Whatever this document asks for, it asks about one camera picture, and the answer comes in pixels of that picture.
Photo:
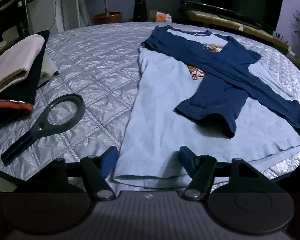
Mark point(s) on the grey curtain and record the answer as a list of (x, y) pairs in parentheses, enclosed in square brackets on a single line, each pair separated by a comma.
[(74, 14)]

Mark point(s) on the black standing fan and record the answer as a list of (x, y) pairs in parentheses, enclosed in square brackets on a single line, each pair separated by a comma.
[(42, 14)]

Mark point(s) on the blue raglan graphic shirt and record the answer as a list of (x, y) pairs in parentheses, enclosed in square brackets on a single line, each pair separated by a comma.
[(209, 93)]

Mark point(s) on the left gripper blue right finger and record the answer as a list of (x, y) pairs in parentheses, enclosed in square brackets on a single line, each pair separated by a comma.
[(189, 160)]

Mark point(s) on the black magnifying glass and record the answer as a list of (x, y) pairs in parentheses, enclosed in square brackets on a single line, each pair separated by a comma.
[(43, 128)]

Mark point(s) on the white cloth at bed edge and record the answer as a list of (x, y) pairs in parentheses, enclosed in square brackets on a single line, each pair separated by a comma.
[(16, 62)]

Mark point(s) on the potted tree in red pot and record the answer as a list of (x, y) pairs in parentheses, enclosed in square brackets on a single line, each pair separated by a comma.
[(107, 17)]

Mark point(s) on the orange tissue box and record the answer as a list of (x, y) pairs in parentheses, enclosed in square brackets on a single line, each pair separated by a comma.
[(162, 17)]

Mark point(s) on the wooden TV stand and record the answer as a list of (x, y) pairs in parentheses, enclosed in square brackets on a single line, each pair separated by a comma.
[(203, 19)]

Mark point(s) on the white wall socket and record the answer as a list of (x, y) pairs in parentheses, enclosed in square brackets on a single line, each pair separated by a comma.
[(152, 13)]

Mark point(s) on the black speaker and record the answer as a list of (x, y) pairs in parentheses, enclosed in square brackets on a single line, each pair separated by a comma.
[(140, 11)]

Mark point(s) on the dark wooden chair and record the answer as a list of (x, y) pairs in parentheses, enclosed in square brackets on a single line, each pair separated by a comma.
[(14, 22)]

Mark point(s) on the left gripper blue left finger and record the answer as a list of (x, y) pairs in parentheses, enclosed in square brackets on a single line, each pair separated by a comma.
[(108, 161)]

